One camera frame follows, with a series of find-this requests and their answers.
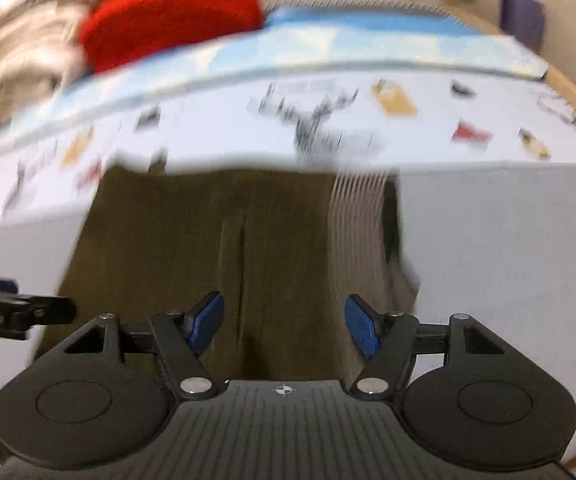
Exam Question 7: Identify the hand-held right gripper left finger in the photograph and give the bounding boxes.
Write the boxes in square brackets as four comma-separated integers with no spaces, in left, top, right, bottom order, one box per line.
[62,290,227,403]

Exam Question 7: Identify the red cloth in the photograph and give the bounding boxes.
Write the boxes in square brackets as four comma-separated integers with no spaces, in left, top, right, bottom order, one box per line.
[78,0,265,75]

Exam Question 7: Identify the beige knitted cloth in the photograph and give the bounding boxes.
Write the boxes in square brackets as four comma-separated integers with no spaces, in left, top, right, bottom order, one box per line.
[0,0,100,107]

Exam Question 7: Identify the patterned white blue sheet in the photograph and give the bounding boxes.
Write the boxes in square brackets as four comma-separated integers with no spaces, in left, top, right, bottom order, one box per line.
[0,2,576,161]

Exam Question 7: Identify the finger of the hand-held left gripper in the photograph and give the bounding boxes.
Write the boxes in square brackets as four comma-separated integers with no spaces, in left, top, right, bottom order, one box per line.
[0,273,77,342]

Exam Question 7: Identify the purple object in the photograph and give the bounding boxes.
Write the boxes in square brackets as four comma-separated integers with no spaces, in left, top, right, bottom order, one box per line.
[499,0,547,54]

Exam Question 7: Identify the blue cloud print sheet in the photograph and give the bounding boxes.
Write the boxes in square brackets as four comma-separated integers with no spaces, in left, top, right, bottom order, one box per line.
[0,7,550,137]

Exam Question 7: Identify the white deer print bed sheet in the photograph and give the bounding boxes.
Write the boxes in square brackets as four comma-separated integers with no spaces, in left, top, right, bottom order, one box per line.
[0,60,576,467]

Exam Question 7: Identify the dark olive pants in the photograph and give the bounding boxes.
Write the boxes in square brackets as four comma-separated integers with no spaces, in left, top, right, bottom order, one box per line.
[33,167,422,387]

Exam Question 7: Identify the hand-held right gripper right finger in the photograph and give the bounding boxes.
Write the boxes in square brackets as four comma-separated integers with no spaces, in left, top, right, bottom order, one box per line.
[344,294,508,402]

